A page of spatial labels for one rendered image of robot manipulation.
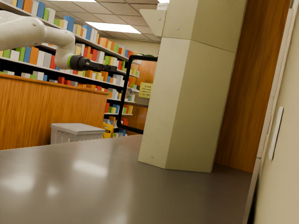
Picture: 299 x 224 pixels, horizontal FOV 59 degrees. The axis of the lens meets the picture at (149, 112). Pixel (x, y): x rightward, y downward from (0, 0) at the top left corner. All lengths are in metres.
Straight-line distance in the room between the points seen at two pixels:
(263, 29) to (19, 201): 1.15
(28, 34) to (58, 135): 2.19
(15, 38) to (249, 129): 1.05
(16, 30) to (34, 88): 2.04
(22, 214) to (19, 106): 2.62
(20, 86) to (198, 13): 2.38
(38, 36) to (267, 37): 1.00
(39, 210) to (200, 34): 0.75
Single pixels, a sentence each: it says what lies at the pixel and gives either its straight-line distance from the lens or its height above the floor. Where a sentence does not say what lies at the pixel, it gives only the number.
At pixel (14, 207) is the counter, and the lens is 0.57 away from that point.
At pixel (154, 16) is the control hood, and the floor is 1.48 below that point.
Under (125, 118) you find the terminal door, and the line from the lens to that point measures 1.43.
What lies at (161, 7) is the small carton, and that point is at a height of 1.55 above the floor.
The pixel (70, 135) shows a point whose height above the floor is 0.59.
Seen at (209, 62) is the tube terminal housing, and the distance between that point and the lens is 1.02.
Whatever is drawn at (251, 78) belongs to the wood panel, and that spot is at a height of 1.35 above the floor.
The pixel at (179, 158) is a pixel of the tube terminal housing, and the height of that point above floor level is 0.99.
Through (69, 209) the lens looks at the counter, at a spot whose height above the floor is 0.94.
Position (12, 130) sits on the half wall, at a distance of 3.14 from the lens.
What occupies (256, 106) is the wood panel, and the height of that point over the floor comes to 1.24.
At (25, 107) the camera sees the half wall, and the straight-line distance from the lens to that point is 3.18.
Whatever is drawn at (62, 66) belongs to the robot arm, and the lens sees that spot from 1.72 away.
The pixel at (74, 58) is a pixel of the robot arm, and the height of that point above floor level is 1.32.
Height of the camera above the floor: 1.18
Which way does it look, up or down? 3 degrees down
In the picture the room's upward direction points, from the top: 11 degrees clockwise
